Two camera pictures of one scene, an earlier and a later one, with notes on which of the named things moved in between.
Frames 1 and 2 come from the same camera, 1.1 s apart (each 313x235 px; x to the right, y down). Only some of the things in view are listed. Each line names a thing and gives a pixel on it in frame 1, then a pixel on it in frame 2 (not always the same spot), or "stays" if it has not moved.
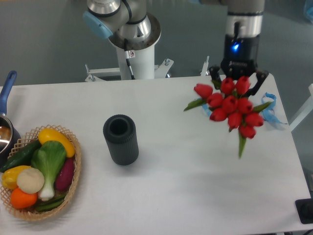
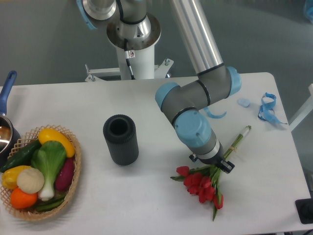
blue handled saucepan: x=10 y=137 stays
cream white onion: x=30 y=180 stays
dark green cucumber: x=22 y=156 stays
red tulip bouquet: x=229 y=104 → x=204 y=180
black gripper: x=241 y=57 → x=218 y=158
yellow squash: x=47 y=134 stays
